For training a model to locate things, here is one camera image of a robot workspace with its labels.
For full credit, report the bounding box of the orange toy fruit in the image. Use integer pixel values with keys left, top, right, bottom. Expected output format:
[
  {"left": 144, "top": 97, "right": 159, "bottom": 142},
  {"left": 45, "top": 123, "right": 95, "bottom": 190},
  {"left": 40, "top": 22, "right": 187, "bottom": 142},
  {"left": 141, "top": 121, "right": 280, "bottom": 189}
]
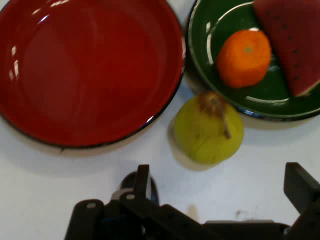
[{"left": 216, "top": 28, "right": 273, "bottom": 89}]

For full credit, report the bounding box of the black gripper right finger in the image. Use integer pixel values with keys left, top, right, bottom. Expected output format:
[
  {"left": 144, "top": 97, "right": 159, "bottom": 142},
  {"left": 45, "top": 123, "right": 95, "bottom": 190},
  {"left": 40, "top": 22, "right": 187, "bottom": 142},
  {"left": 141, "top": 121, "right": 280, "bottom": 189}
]
[{"left": 283, "top": 162, "right": 320, "bottom": 240}]

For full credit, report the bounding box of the green round plate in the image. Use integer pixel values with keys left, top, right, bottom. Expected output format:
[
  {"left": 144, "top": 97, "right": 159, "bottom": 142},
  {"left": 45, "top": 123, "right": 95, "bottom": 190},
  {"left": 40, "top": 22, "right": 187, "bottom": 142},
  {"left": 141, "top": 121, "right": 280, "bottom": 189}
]
[{"left": 186, "top": 0, "right": 320, "bottom": 123}]

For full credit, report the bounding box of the red round plate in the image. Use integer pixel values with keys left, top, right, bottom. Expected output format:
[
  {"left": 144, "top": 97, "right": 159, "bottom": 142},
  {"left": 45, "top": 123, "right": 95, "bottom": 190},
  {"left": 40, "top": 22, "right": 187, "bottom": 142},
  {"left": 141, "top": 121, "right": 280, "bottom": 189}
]
[{"left": 0, "top": 0, "right": 186, "bottom": 149}]

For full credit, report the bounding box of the dark purple toy eggplant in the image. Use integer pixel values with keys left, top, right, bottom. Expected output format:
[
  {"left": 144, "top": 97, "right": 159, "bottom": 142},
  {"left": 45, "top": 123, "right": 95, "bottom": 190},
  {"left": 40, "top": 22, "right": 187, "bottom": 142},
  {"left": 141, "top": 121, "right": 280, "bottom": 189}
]
[{"left": 119, "top": 171, "right": 161, "bottom": 205}]

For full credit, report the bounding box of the yellow-green toy pear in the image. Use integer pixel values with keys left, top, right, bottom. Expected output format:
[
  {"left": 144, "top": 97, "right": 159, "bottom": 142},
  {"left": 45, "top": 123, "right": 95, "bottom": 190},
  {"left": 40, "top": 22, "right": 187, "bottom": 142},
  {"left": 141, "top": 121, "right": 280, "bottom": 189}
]
[{"left": 173, "top": 91, "right": 245, "bottom": 165}]

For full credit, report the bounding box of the toy watermelon slice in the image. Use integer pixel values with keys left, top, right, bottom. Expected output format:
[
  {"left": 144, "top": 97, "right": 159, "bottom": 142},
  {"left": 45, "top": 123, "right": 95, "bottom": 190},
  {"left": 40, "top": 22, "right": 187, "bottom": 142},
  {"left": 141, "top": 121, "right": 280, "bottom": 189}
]
[{"left": 252, "top": 0, "right": 320, "bottom": 98}]

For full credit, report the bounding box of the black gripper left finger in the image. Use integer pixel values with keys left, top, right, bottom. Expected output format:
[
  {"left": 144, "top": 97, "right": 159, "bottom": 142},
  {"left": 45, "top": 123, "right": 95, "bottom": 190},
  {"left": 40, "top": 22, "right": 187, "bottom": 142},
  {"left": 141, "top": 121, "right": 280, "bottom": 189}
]
[{"left": 64, "top": 164, "right": 204, "bottom": 240}]

